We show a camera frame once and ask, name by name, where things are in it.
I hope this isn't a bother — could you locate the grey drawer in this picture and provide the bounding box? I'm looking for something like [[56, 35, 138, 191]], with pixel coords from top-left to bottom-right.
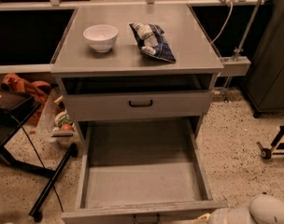
[[62, 119, 226, 224], [64, 91, 212, 121]]

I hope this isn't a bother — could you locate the grey drawer cabinet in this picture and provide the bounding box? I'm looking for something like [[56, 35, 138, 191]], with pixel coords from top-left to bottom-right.
[[51, 4, 223, 131]]

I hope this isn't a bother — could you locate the grey top drawer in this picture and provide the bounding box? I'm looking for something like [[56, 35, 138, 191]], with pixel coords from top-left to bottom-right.
[[64, 91, 212, 121]]

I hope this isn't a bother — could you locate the blue white chip bag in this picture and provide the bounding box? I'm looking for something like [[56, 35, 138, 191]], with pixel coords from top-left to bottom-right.
[[129, 22, 177, 63]]

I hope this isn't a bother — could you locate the white ceramic bowl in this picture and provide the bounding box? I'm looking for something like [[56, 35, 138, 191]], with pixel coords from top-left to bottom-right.
[[83, 24, 119, 53]]

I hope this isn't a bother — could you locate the clear plastic food bin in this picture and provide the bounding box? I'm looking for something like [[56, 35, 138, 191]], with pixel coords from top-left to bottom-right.
[[36, 87, 79, 147]]

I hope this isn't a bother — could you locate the orange brown cloth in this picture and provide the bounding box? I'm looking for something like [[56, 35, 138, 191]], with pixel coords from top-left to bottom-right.
[[3, 73, 52, 125]]

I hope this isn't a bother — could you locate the metal support pole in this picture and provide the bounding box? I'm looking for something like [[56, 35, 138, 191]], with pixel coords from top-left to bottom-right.
[[220, 0, 262, 102]]

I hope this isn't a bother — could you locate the dark grey cabinet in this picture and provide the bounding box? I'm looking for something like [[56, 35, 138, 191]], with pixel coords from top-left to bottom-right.
[[242, 0, 284, 118]]

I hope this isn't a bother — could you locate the black side table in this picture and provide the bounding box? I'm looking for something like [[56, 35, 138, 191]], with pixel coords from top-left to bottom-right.
[[0, 87, 78, 223]]

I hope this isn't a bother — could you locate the black wheeled stand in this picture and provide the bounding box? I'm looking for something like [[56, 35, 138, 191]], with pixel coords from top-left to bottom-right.
[[257, 124, 284, 160]]

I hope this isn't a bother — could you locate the grey side rail shelf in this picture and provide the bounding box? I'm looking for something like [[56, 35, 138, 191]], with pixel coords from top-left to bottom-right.
[[220, 56, 250, 77]]

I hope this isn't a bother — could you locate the black floor cable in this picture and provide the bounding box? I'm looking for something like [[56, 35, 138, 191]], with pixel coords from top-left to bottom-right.
[[10, 115, 65, 213]]

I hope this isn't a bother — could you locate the white power cable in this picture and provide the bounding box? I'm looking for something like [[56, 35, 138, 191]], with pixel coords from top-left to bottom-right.
[[210, 2, 235, 45]]

